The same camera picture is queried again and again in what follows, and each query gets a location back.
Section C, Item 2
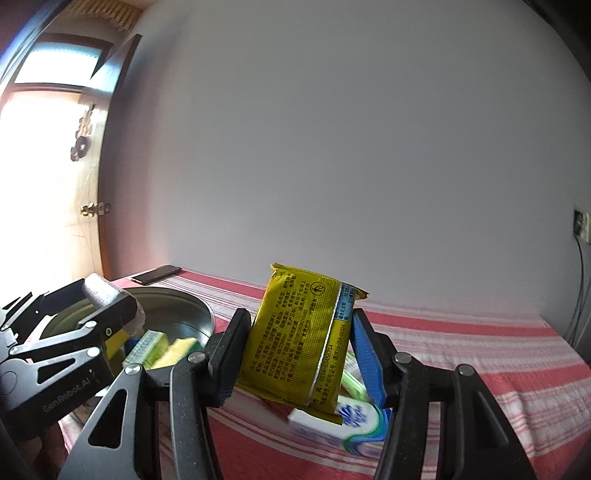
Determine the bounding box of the white wall power strip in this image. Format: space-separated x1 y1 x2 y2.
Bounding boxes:
573 209 591 244

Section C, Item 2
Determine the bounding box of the white blue Vinda tissue pack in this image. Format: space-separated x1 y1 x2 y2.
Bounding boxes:
288 395 393 459

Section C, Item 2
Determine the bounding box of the brass door handle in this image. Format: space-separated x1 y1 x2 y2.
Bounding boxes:
80 202 111 217

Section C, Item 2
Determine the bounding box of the yellow snack packet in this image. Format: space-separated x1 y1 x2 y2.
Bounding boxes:
238 263 368 424

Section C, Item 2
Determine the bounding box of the blue cloth bundle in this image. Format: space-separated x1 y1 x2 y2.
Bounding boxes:
124 337 139 363

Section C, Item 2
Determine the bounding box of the round metal tin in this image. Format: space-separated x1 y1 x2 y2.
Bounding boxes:
38 287 214 346

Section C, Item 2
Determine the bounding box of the green barcode tissue pack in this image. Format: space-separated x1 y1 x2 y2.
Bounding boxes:
341 351 370 402

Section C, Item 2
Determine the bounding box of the red striped bedspread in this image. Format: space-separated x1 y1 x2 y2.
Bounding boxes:
60 298 590 479

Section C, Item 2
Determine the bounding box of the black door ornament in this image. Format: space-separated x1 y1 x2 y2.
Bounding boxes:
70 103 95 162

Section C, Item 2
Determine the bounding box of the green tea tissue pack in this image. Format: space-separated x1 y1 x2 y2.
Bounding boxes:
122 330 169 370

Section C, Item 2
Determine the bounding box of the white red tissue pack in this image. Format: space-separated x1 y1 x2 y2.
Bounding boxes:
80 272 147 338

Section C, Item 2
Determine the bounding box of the wooden door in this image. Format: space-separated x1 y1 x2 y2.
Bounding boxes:
1 33 140 289

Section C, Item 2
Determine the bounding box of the black power cable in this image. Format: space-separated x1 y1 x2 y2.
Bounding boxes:
565 234 587 345

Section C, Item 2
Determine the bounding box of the black smartphone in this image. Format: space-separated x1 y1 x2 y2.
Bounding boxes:
131 264 182 286

